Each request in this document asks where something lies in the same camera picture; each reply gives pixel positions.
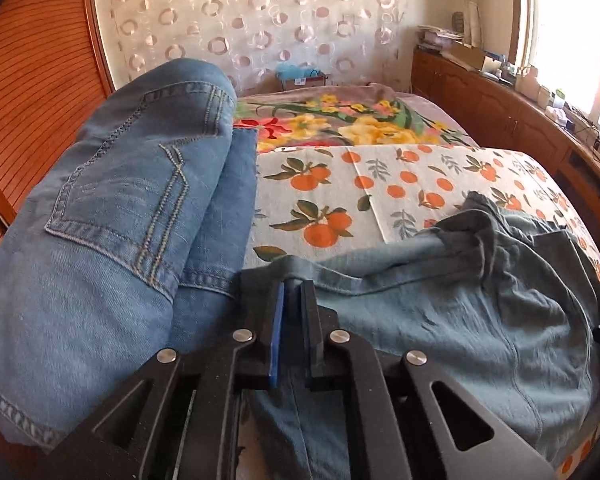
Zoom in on window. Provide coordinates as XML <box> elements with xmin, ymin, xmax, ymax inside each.
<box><xmin>510</xmin><ymin>0</ymin><xmax>600</xmax><ymax>136</ymax></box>

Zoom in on floral blanket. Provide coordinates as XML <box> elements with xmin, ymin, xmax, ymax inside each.
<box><xmin>232</xmin><ymin>82</ymin><xmax>473</xmax><ymax>153</ymax></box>

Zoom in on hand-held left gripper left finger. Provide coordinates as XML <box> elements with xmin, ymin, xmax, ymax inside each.
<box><xmin>30</xmin><ymin>280</ymin><xmax>286</xmax><ymax>480</ymax></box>

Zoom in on folded blue denim jeans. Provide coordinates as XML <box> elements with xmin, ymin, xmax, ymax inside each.
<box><xmin>0</xmin><ymin>57</ymin><xmax>258</xmax><ymax>448</ymax></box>

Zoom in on black cable on cabinet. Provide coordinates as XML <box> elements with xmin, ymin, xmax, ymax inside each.
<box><xmin>570</xmin><ymin>110</ymin><xmax>600</xmax><ymax>152</ymax></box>

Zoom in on open flat cardboard box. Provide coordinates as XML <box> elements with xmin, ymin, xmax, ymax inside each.
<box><xmin>442</xmin><ymin>40</ymin><xmax>503</xmax><ymax>73</ymax></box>

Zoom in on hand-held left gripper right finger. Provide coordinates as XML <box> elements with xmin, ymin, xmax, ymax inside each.
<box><xmin>300</xmin><ymin>280</ymin><xmax>558</xmax><ymax>480</ymax></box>

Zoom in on blue plastic bag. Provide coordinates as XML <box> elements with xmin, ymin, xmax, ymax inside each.
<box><xmin>276</xmin><ymin>62</ymin><xmax>326</xmax><ymax>81</ymax></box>

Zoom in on orange fruit print sheet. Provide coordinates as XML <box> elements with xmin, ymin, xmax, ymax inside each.
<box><xmin>242</xmin><ymin>144</ymin><xmax>600</xmax><ymax>480</ymax></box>

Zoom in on grey-green shirt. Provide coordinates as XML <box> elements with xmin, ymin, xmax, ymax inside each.
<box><xmin>240</xmin><ymin>191</ymin><xmax>600</xmax><ymax>480</ymax></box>

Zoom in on long wooden cabinet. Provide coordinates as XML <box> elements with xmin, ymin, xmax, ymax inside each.
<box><xmin>410</xmin><ymin>47</ymin><xmax>600</xmax><ymax>241</ymax></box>

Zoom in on beige window curtain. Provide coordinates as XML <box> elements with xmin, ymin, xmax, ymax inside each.
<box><xmin>450</xmin><ymin>0</ymin><xmax>483</xmax><ymax>48</ymax></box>

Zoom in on beige plastic jug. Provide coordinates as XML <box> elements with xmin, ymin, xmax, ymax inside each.
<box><xmin>520</xmin><ymin>66</ymin><xmax>542</xmax><ymax>100</ymax></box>

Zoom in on sheer circle pattern curtain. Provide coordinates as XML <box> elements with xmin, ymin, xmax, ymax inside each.
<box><xmin>91</xmin><ymin>0</ymin><xmax>416</xmax><ymax>96</ymax></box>

